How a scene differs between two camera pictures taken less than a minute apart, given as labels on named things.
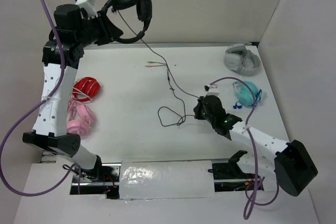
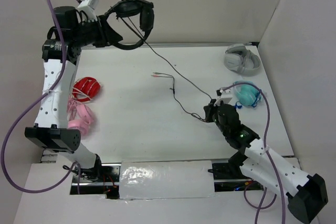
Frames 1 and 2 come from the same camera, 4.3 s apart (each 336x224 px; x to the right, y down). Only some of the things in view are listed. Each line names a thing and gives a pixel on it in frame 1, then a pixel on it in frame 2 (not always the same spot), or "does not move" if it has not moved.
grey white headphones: [238, 58] does not move
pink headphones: [79, 116] does not move
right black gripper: [197, 109] → [209, 109]
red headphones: [85, 88] does not move
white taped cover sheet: [146, 180] does not move
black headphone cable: [157, 52] → [160, 74]
